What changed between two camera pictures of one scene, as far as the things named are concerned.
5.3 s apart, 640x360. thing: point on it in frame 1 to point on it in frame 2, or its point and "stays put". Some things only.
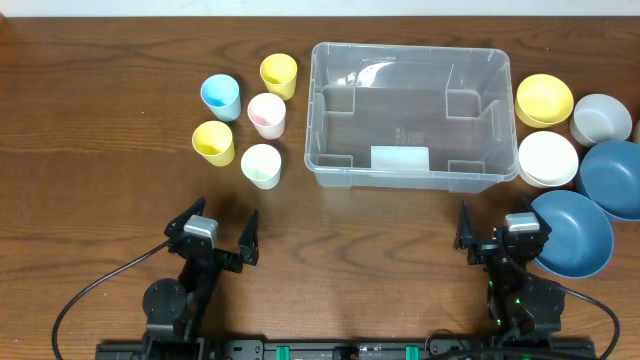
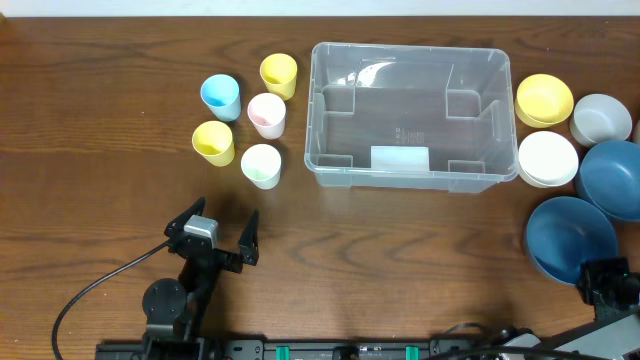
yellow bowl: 543,101 stays put
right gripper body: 493,248 to 595,279
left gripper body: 215,255 stays put
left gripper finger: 248,241 stays put
